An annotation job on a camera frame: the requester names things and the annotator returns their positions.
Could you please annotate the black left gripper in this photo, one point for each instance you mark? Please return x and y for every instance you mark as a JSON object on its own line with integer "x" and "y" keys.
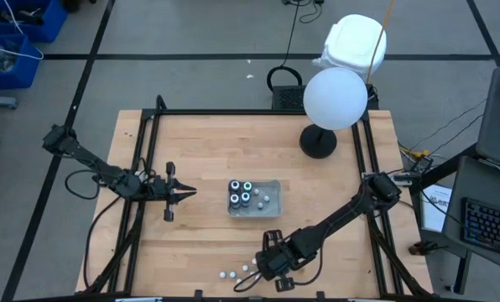
{"x": 159, "y": 189}

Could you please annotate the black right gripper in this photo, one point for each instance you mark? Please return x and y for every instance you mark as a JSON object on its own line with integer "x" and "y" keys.
{"x": 281, "y": 258}

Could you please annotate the large black-tipped coloring bottle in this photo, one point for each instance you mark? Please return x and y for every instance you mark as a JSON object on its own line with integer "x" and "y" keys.
{"x": 235, "y": 185}

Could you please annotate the grey plastic tray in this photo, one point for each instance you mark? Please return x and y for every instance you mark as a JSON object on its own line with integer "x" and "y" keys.
{"x": 275, "y": 210}

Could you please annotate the large green-tipped coloring bottle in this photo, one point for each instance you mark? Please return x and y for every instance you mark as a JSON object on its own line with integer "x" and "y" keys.
{"x": 247, "y": 185}

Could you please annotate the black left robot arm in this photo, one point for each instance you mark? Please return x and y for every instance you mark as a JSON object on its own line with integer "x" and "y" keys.
{"x": 86, "y": 157}

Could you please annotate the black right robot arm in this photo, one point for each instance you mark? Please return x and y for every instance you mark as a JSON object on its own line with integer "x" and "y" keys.
{"x": 338, "y": 218}

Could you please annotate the black table clamp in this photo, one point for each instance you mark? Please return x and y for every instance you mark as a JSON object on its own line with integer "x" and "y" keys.
{"x": 320, "y": 296}
{"x": 198, "y": 295}

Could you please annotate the black vented box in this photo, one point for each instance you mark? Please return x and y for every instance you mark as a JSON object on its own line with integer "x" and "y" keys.
{"x": 288, "y": 97}

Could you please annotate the brown floor object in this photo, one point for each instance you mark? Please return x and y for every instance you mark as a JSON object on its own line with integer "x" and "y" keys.
{"x": 418, "y": 248}

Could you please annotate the white globe lamp black base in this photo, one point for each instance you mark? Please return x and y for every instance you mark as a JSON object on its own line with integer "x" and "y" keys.
{"x": 334, "y": 98}

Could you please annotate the white printed paper sheet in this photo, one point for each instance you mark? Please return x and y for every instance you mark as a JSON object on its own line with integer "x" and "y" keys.
{"x": 439, "y": 214}

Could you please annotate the black desk leg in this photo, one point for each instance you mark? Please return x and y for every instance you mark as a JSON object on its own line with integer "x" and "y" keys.
{"x": 461, "y": 272}

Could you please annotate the blue plastic storage bin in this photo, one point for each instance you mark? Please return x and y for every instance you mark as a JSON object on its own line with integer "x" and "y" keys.
{"x": 50, "y": 25}
{"x": 23, "y": 77}

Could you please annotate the black floor object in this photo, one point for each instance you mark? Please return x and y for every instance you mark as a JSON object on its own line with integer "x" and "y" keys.
{"x": 71, "y": 4}

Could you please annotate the white lidded bucket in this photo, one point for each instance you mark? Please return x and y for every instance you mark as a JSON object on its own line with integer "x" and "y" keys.
{"x": 350, "y": 42}

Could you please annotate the grey desk top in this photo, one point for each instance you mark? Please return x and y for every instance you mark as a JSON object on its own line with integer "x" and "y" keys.
{"x": 476, "y": 184}

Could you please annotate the black backlit keyboard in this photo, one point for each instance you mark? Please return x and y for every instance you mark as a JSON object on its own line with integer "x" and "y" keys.
{"x": 489, "y": 226}

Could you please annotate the black tool parts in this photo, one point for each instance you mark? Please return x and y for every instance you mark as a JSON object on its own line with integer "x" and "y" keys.
{"x": 27, "y": 17}

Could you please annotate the grey flat panel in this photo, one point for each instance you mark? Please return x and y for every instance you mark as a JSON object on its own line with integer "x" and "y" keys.
{"x": 497, "y": 126}

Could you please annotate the black aluminium table frame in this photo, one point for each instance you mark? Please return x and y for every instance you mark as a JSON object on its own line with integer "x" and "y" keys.
{"x": 233, "y": 112}

